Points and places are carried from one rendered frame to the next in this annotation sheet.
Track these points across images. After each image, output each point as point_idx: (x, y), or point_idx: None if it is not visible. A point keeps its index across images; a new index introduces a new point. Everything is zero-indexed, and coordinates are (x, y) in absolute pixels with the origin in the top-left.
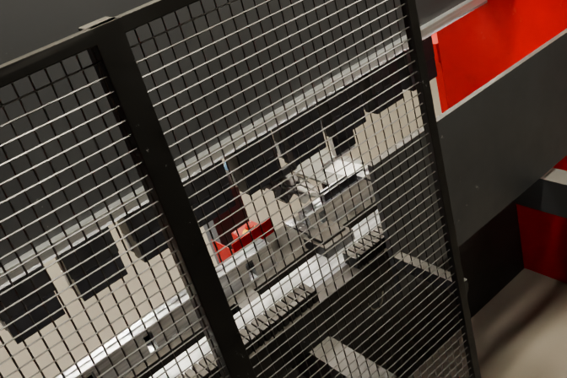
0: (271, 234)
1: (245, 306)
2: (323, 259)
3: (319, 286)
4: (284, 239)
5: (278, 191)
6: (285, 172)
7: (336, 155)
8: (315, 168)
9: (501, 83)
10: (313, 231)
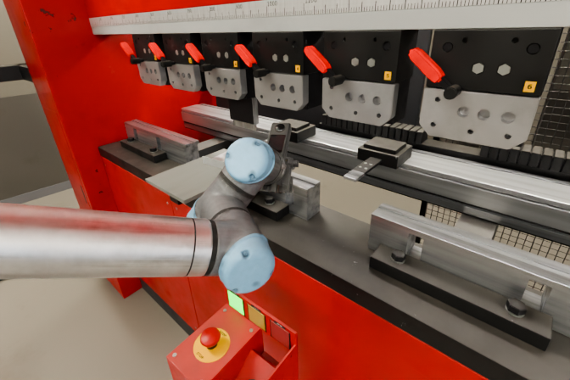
0: (302, 254)
1: (531, 194)
2: (412, 159)
3: (463, 152)
4: (316, 237)
5: (289, 176)
6: (288, 139)
7: (258, 122)
8: (211, 174)
9: None
10: (388, 148)
